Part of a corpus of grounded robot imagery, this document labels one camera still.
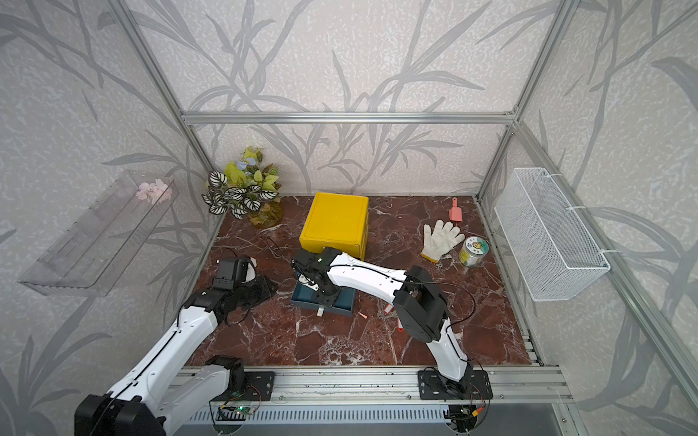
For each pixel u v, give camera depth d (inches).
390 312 34.4
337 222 33.0
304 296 33.3
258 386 28.8
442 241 41.4
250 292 27.9
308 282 23.8
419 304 19.1
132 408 15.5
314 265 24.1
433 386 28.9
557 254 23.4
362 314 34.1
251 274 28.9
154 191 30.3
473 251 36.7
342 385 29.7
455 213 44.0
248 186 36.0
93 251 26.1
